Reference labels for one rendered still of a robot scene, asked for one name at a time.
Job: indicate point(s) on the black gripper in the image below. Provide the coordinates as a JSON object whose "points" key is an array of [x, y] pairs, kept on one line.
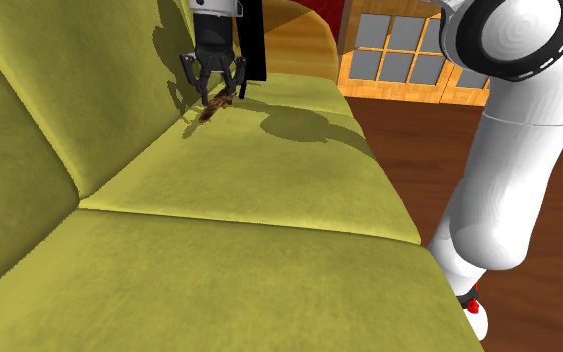
{"points": [[214, 39]]}

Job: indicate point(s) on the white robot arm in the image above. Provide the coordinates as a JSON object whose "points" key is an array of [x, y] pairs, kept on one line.
{"points": [[515, 146]]}

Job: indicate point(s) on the brown elongated object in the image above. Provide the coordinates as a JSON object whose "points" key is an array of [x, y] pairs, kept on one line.
{"points": [[215, 105]]}

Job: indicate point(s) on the olive green sofa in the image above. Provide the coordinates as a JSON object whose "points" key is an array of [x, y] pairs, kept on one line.
{"points": [[222, 204]]}

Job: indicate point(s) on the wooden framed glazed door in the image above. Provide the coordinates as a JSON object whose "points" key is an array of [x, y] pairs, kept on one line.
{"points": [[398, 92]]}

